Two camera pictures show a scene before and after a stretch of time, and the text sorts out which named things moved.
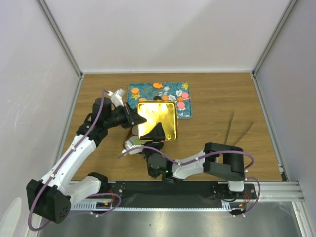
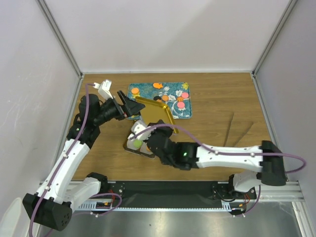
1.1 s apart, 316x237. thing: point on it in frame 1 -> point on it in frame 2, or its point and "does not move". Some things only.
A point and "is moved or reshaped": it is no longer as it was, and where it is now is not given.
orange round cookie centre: x=165 y=98 does not move
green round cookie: x=138 y=142 does not move
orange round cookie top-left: x=135 y=91 does not move
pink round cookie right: x=184 y=95 does not move
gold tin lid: x=155 y=112 is moved or reshaped
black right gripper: x=157 y=134 -> x=168 y=131
